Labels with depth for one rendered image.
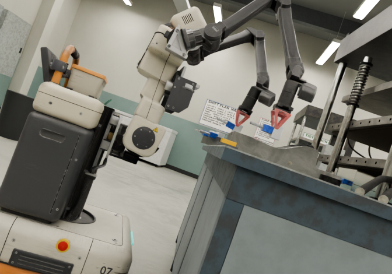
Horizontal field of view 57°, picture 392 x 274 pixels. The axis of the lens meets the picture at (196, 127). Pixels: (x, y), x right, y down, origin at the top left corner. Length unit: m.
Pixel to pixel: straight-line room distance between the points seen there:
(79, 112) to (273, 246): 0.89
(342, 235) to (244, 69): 8.28
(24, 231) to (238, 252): 0.86
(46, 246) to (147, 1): 8.95
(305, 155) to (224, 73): 7.64
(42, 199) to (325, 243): 1.04
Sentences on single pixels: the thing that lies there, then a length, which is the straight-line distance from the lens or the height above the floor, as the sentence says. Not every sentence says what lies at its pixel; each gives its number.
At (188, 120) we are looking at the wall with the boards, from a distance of 9.03.
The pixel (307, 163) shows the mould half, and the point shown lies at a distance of 1.63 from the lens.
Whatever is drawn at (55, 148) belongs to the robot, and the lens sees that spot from 1.50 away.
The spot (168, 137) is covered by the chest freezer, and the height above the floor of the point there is 0.74.
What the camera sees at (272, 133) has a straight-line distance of 1.45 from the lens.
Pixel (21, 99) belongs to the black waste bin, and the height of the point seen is 0.55.
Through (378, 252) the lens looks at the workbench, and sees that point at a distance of 1.09.
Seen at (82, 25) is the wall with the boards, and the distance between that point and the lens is 10.42.
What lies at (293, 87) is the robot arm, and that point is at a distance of 1.49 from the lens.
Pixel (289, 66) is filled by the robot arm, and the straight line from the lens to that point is 1.54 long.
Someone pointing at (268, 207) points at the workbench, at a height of 0.69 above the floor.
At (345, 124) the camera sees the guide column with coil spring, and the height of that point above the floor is 1.25.
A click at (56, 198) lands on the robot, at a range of 1.53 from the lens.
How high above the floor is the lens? 0.77
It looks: 3 degrees up
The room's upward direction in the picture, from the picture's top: 20 degrees clockwise
